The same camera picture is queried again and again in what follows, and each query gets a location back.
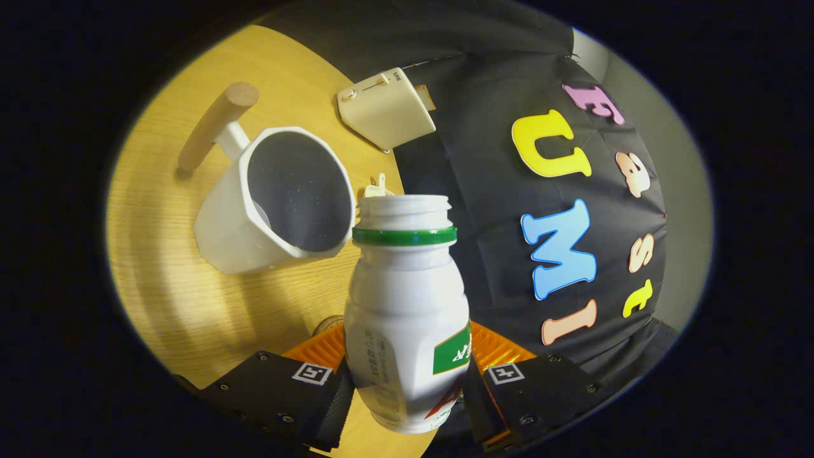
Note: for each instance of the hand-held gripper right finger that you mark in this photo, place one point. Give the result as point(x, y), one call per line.
point(480, 413)

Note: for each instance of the black backdrop cloth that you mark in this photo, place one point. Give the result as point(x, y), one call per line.
point(496, 191)

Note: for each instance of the cream toaster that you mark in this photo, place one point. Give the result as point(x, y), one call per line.
point(385, 108)

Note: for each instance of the round brown cork coaster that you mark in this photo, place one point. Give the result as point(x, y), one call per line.
point(327, 326)

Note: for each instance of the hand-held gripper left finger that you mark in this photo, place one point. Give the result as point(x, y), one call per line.
point(331, 413)

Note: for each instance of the toasted bread slice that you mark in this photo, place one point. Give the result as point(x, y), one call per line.
point(427, 98)

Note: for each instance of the white divided condiment dish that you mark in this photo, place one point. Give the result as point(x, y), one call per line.
point(376, 189)

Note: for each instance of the wooden table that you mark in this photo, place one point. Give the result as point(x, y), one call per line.
point(159, 286)

